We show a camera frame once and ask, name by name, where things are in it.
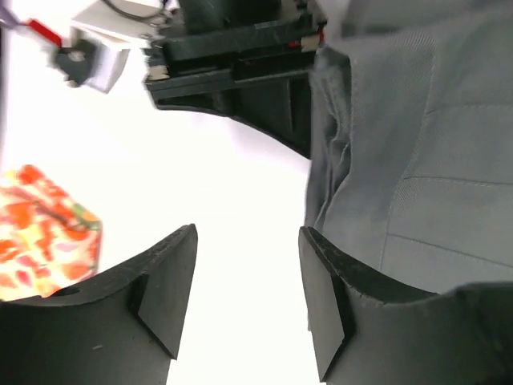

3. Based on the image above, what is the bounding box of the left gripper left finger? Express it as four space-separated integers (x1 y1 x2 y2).
1 225 197 385

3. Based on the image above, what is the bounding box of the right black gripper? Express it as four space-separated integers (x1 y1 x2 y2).
144 1 326 159

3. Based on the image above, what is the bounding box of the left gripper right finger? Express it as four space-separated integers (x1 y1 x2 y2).
299 227 512 384

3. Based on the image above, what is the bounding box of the grey skirt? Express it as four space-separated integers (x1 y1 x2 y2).
305 1 512 292

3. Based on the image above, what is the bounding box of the floral orange skirt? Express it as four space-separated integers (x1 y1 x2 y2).
1 164 102 302

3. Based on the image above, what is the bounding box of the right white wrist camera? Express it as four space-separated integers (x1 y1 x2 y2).
50 1 169 94

